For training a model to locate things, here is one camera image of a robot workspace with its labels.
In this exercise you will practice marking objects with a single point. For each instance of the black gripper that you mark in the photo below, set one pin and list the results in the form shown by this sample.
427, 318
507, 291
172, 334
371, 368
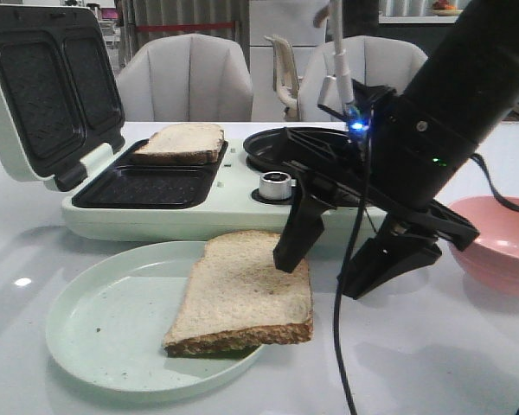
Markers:
395, 157

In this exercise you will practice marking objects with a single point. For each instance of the bread slice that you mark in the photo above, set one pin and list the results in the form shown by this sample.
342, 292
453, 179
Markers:
182, 144
236, 298

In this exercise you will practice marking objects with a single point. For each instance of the pink bowl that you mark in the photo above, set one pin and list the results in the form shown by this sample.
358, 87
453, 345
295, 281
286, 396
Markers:
493, 257

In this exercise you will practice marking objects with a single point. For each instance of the green breakfast maker lid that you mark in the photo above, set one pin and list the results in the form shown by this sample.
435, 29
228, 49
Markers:
59, 101

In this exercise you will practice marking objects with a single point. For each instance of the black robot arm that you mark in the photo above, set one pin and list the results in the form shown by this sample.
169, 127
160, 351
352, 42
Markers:
471, 81

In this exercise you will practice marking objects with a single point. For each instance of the green breakfast maker base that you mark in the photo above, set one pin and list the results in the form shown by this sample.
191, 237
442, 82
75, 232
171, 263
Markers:
125, 201

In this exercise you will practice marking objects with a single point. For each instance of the silver left knob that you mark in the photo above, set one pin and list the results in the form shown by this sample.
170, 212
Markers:
275, 186

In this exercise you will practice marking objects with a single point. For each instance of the black round frying pan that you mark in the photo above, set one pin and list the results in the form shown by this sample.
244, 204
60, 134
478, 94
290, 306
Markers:
259, 146

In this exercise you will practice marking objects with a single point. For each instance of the white office chair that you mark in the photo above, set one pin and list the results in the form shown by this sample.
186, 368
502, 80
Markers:
285, 82

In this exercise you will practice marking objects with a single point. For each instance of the grey armchair right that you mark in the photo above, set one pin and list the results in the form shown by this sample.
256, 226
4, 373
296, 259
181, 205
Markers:
373, 61

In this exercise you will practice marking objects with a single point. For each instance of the grey armchair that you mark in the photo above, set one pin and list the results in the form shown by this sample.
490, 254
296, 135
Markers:
187, 78
373, 61

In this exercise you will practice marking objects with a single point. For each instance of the grey armchair left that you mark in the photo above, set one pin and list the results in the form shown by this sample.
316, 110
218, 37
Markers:
187, 78

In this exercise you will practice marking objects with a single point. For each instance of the white refrigerator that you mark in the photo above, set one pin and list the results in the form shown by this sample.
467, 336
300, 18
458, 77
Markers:
291, 20

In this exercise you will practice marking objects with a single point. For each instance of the fruit plate on counter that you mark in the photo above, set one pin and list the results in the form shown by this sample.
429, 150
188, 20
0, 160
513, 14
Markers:
444, 8

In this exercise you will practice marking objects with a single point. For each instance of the light green round plate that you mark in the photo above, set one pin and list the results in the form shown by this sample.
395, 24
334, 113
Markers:
106, 328

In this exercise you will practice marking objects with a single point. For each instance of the red barrier belt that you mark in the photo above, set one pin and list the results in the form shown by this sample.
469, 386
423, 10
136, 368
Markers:
191, 27

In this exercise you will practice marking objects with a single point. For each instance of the grey curtain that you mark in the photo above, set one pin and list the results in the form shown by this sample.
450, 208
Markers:
136, 13

